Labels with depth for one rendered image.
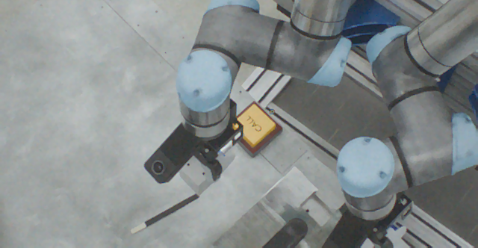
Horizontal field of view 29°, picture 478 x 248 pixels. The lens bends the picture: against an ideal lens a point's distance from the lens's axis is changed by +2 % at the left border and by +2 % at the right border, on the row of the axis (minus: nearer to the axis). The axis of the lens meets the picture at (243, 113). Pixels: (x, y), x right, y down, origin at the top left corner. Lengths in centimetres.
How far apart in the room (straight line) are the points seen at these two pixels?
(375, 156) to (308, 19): 21
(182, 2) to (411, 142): 165
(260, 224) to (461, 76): 51
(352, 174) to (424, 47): 20
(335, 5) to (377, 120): 121
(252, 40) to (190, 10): 150
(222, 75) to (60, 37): 68
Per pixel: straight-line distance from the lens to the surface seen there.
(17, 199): 177
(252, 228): 162
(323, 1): 127
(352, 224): 142
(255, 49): 132
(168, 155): 144
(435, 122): 128
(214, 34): 131
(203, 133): 137
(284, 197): 164
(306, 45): 130
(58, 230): 173
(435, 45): 126
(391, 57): 131
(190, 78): 126
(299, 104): 245
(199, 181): 157
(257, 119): 174
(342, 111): 245
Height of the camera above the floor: 244
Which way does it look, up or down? 67 degrees down
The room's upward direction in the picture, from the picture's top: 3 degrees clockwise
